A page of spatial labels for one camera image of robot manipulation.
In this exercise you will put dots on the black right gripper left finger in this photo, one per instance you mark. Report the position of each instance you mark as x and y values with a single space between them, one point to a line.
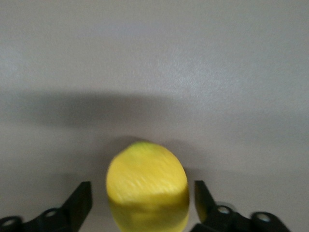
72 210

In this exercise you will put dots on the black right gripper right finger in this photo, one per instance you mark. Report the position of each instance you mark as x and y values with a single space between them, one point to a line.
217 215

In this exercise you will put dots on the yellow lemon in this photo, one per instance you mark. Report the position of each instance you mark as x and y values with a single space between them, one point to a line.
147 183

